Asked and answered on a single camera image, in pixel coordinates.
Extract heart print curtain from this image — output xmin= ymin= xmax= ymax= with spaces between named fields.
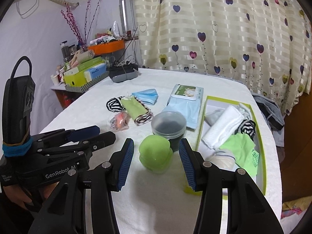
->
xmin=133 ymin=0 xmax=312 ymax=115

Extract lime green box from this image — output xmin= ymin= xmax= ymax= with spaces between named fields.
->
xmin=63 ymin=71 xmax=89 ymax=87

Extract clear packet with orange item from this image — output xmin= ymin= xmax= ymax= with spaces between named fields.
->
xmin=109 ymin=111 xmax=130 ymax=132

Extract zebra striped cloth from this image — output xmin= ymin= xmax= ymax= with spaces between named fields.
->
xmin=105 ymin=97 xmax=126 ymax=113
xmin=234 ymin=119 xmax=257 ymax=142

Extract orange tray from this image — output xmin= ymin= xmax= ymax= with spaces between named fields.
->
xmin=88 ymin=40 xmax=125 ymax=55

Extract white towel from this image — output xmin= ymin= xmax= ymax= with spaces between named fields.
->
xmin=201 ymin=105 xmax=245 ymax=149

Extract white and green socks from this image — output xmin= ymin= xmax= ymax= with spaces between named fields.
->
xmin=238 ymin=104 xmax=252 ymax=120

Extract blue face mask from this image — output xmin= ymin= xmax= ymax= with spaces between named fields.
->
xmin=132 ymin=88 xmax=159 ymax=105

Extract pink and beige packet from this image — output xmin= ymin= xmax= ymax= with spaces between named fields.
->
xmin=69 ymin=49 xmax=95 ymax=66

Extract green and white box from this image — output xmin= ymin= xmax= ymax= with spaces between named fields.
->
xmin=65 ymin=57 xmax=103 ymax=76

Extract green plastic jar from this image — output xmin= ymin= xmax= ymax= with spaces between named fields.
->
xmin=139 ymin=135 xmax=174 ymax=174

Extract blue tissue pack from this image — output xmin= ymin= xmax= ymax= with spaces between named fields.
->
xmin=84 ymin=63 xmax=107 ymax=81

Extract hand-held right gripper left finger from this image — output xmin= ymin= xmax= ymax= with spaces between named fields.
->
xmin=28 ymin=138 xmax=135 ymax=234

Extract metal window frame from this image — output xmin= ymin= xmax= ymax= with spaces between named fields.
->
xmin=119 ymin=0 xmax=139 ymax=39

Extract person's left hand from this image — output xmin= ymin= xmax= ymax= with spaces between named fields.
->
xmin=2 ymin=182 xmax=60 ymax=211

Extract green-rimmed cardboard box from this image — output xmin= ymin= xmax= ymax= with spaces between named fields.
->
xmin=185 ymin=95 xmax=270 ymax=197

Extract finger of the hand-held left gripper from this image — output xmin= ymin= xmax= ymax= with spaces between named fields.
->
xmin=36 ymin=132 xmax=116 ymax=155
xmin=33 ymin=125 xmax=100 ymax=143

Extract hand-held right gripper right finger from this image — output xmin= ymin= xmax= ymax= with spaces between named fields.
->
xmin=178 ymin=138 xmax=284 ymax=234

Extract wooden wardrobe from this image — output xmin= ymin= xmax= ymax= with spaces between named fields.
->
xmin=280 ymin=90 xmax=312 ymax=205

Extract olive green cloth striped trim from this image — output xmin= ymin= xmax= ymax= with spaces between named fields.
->
xmin=121 ymin=97 xmax=153 ymax=126

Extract grey denim garment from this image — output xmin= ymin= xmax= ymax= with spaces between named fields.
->
xmin=252 ymin=93 xmax=285 ymax=131

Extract wet wipes pack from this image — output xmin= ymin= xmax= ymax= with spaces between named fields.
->
xmin=168 ymin=84 xmax=204 ymax=103

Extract black and grey device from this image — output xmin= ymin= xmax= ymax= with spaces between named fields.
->
xmin=108 ymin=65 xmax=139 ymax=83

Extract purple dried flower branches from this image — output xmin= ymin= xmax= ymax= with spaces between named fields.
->
xmin=61 ymin=0 xmax=103 ymax=45

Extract dark jar with clear lid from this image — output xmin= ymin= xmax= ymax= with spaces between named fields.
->
xmin=151 ymin=111 xmax=187 ymax=152

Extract grey socks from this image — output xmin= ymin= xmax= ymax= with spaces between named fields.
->
xmin=204 ymin=110 xmax=227 ymax=125

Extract light blue plastic packet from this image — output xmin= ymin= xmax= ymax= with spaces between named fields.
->
xmin=162 ymin=100 xmax=203 ymax=129

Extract pile of toiletry tubes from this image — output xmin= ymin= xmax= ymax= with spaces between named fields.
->
xmin=89 ymin=21 xmax=125 ymax=47

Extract grey patterned tray box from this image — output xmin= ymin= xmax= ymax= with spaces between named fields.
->
xmin=65 ymin=73 xmax=109 ymax=93

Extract colourful printed cloth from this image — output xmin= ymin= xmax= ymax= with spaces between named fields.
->
xmin=281 ymin=199 xmax=309 ymax=225

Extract light green cloth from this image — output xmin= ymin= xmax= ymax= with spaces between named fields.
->
xmin=219 ymin=133 xmax=260 ymax=176

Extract dark bottle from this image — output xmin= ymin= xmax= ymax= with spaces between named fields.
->
xmin=60 ymin=41 xmax=70 ymax=62

